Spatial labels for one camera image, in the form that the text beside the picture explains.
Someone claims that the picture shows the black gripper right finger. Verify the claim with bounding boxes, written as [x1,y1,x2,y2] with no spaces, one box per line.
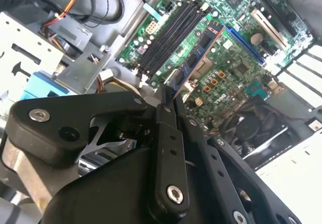
[173,94,302,224]

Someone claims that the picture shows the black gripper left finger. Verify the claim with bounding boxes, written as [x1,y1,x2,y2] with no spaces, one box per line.
[5,83,191,219]

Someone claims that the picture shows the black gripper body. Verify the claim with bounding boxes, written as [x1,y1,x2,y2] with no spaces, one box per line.
[41,144,229,224]

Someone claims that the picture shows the RAM stick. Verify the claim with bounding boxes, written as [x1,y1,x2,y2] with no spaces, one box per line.
[167,21,226,101]

